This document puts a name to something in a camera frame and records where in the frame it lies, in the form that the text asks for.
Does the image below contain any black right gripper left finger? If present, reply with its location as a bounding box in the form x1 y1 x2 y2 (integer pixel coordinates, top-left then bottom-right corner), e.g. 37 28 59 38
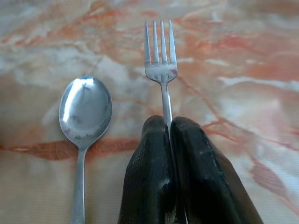
117 114 182 224

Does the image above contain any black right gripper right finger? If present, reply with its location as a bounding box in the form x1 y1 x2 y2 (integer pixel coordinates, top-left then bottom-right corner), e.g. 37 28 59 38
170 116 264 224

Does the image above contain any silver metal fork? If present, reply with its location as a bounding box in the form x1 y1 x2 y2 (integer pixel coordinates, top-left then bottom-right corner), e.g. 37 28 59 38
143 19 178 224

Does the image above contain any silver metal spoon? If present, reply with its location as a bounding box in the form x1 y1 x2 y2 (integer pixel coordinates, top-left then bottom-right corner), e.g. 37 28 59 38
58 75 113 224

